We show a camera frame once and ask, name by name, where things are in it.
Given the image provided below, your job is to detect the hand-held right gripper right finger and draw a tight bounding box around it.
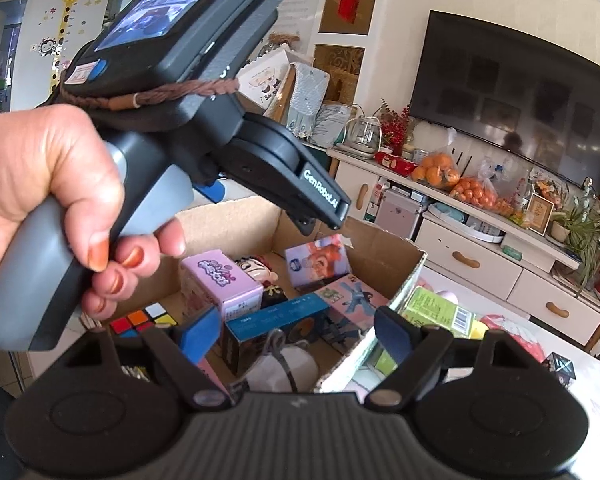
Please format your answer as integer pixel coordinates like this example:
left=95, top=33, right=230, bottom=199
left=364, top=305, right=527, bottom=409

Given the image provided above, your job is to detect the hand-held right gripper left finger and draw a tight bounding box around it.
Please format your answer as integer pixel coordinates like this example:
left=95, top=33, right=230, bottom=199
left=60, top=304, right=233, bottom=410

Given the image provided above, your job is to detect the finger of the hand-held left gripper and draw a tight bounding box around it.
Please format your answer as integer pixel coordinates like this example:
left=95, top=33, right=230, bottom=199
left=279, top=159, right=354, bottom=235
left=194, top=179, right=227, bottom=205

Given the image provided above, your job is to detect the pink box with blue print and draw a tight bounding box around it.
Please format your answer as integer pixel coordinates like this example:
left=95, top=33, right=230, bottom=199
left=314, top=274, right=392, bottom=357

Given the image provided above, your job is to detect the lilac box with pink print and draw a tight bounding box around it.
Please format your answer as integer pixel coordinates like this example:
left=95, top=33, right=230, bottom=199
left=179, top=251, right=264, bottom=322

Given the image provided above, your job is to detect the colourful puzzle cube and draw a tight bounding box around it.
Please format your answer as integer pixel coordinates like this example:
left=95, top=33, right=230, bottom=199
left=109, top=301, right=174, bottom=337

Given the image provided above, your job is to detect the purple box with fox picture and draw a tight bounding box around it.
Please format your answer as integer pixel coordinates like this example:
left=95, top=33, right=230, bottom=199
left=284, top=233, right=352, bottom=294

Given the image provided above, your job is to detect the blue rectangular box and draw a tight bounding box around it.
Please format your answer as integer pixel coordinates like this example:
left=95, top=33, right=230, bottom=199
left=224, top=291, right=332, bottom=377

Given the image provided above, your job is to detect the brown cardboard box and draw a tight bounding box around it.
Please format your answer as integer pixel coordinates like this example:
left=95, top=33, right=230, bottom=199
left=79, top=194, right=429, bottom=394

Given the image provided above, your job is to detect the dark-haired doll figure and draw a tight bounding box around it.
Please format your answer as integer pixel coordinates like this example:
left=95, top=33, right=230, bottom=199
left=234, top=254, right=289, bottom=307

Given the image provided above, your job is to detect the person's left hand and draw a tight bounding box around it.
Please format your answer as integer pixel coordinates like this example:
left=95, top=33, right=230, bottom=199
left=0, top=104, right=187, bottom=319

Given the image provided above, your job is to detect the yellow-green barcode box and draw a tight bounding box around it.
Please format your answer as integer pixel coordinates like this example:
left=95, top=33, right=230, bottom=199
left=401, top=286, right=487, bottom=342

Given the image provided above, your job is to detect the glass teapot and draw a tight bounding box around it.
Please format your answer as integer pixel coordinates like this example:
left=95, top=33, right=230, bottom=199
left=344, top=115, right=384, bottom=157

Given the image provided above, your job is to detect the white printed paper bag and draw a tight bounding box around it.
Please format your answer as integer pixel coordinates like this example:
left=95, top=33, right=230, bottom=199
left=239, top=49, right=295, bottom=117

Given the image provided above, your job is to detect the pink flat box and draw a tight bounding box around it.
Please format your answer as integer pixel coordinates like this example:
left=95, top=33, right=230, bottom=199
left=379, top=189, right=422, bottom=237

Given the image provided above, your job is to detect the blue patterned paper bag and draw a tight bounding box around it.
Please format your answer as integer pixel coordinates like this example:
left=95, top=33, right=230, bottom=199
left=284, top=61, right=332, bottom=137

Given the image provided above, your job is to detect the red berry bouquet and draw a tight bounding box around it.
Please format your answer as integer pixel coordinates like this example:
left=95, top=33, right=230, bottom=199
left=379, top=103, right=414, bottom=157

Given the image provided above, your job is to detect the cream television cabinet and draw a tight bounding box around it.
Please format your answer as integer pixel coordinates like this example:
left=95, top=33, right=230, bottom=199
left=326, top=146, right=600, bottom=352

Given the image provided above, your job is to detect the red patterned packet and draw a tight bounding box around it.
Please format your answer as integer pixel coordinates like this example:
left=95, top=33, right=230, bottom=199
left=479, top=314, right=532, bottom=349

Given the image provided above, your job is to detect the bag of large oranges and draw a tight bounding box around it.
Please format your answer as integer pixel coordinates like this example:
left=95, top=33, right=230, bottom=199
left=411, top=152, right=462, bottom=192

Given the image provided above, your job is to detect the rabbit print tablecloth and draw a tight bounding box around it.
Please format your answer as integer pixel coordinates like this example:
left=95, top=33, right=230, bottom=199
left=357, top=264, right=600, bottom=480

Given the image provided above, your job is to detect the bag of small tangerines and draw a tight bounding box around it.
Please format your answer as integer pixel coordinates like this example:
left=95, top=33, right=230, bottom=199
left=449, top=176, right=499, bottom=212

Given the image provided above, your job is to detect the dark geometric patterned box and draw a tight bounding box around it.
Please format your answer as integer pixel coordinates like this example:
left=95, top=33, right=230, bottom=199
left=541, top=351, right=579, bottom=392

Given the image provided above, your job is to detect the green potted plant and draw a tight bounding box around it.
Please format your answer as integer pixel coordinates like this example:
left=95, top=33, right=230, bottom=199
left=549, top=195, right=600, bottom=291

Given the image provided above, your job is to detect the black flat television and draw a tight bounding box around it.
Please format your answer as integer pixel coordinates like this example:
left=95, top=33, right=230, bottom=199
left=409, top=9, right=600, bottom=192

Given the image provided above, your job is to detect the brown braided cord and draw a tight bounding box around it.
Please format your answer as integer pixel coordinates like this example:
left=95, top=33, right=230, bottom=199
left=54, top=76, right=239, bottom=112

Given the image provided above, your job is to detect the wooden photo frame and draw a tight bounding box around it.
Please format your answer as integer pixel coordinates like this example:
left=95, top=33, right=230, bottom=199
left=524, top=194, right=557, bottom=237

